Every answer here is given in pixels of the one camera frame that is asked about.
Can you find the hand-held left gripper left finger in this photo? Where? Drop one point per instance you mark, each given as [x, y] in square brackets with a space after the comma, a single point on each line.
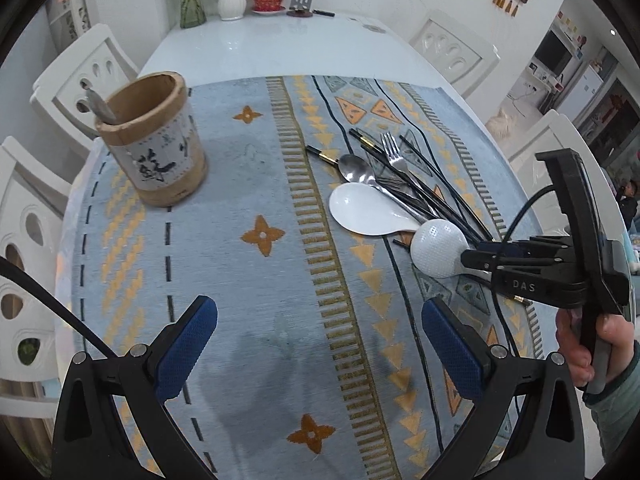
[187, 340]

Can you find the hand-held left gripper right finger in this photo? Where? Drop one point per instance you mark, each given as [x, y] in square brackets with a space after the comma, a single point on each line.
[452, 350]

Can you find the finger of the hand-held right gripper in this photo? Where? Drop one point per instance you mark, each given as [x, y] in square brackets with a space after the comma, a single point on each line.
[480, 260]
[525, 246]

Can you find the white dimpled spoon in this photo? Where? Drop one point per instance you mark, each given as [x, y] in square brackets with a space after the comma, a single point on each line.
[435, 250]

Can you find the metal fork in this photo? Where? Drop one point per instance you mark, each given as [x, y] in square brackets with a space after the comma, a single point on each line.
[390, 155]
[401, 160]

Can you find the white ceramic spoon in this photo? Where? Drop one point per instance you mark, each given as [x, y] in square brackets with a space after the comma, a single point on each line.
[360, 207]

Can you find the metal spoon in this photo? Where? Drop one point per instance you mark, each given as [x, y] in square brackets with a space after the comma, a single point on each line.
[356, 167]
[102, 107]

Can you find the cardboard utensil holder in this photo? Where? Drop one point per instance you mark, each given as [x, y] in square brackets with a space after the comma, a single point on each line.
[150, 175]

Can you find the pile of black chopsticks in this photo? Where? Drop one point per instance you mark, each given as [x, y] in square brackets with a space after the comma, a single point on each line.
[320, 152]

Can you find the person's right forearm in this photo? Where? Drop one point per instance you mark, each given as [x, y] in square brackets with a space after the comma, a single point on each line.
[620, 410]

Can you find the person's right hand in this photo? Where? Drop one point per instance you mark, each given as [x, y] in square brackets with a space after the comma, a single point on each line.
[570, 345]

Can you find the blue patterned table mat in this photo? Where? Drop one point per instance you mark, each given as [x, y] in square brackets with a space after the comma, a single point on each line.
[240, 270]

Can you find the white dining chair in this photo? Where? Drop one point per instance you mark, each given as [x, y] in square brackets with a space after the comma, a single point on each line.
[550, 135]
[100, 55]
[30, 195]
[465, 40]

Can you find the white fluffy pet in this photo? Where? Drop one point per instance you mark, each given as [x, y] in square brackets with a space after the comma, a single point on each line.
[502, 122]

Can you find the white cabinet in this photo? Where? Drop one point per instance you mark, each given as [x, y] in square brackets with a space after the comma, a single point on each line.
[587, 92]

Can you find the television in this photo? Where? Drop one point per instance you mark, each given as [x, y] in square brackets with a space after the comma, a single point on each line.
[550, 52]

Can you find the hanging tassels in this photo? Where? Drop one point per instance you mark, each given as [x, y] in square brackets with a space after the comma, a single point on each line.
[509, 6]

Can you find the red lidded tea cup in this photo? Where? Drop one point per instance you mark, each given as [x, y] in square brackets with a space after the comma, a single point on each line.
[268, 0]

